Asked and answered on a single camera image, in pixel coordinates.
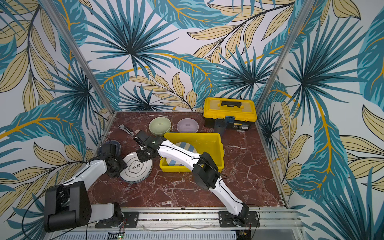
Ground yellow black plastic toolbox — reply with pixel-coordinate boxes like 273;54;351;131
203;97;257;131

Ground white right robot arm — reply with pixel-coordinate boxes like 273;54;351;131
133;131;249;227

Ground white plate green rings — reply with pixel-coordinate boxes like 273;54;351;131
119;151;154;184

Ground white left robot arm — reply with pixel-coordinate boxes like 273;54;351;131
44;141;127;233

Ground pale green bowl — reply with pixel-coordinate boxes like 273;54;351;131
149;117;172;136

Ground blue striped plate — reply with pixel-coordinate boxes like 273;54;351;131
166;142;198;167

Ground yellow plastic bin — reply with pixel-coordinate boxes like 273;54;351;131
160;133;225;173

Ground metal wrench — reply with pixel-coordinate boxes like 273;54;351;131
118;125;135;137

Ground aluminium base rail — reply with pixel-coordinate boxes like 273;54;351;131
44;206;304;240

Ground dark blue bowl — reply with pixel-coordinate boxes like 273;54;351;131
97;140;122;157

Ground blue textured plastic cup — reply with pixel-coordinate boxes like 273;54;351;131
214;118;228;137

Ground lilac bowl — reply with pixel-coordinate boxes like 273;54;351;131
177;118;199;133

